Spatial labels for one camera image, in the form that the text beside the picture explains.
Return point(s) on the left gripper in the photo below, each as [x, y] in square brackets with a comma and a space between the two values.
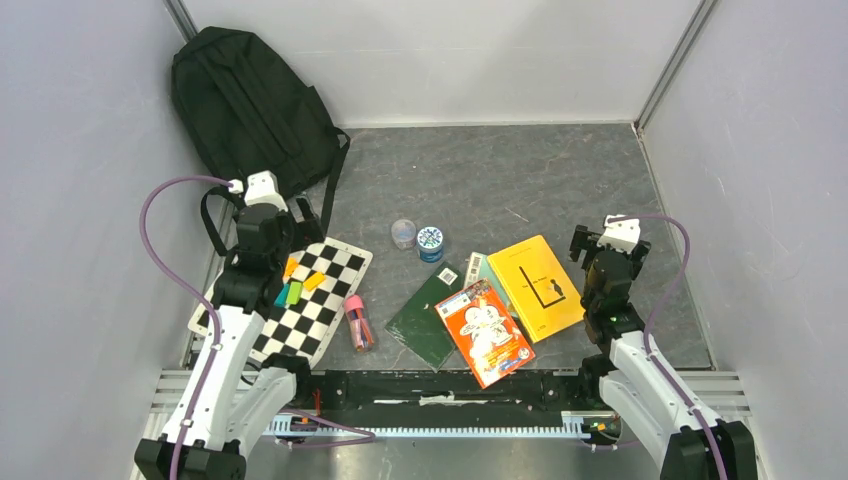
[307, 231]

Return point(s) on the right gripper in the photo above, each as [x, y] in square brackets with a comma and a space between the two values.
[586, 240]

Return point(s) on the yellow hardcover book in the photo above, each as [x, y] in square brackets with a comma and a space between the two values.
[538, 287]

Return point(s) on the black student backpack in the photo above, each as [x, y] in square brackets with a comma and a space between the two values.
[245, 111]

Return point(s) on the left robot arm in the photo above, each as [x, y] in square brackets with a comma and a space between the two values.
[212, 430]

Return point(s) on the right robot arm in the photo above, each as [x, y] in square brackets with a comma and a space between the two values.
[685, 437]

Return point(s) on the orange toy block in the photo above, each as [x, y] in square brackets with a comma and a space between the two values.
[290, 266]

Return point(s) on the yellow toy block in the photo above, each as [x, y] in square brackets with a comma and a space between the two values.
[313, 281]

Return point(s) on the checkered chess board mat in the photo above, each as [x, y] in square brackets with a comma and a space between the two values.
[306, 328]

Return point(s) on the green toy block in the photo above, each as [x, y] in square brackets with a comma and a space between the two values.
[293, 293]

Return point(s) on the teal toy block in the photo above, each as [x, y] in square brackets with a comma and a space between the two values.
[281, 299]

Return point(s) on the clear jar of paperclips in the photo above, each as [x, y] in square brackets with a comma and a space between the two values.
[404, 234]

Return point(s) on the pink capped pencil tube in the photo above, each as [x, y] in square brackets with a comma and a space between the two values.
[361, 333]

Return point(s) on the teal book with barcode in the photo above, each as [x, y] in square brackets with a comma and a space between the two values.
[478, 268]

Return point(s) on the blue lidded round tub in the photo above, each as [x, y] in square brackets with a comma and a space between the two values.
[430, 244]

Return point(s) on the orange comic book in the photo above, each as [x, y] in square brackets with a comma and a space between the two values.
[485, 333]

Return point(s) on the green notebook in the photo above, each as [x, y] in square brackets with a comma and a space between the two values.
[418, 325]

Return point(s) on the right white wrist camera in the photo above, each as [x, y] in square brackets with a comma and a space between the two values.
[620, 235]

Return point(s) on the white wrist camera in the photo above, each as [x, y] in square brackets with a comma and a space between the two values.
[259, 188]
[620, 235]

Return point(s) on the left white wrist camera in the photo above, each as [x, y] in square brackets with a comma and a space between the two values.
[259, 188]

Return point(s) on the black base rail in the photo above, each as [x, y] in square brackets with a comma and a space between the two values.
[445, 399]

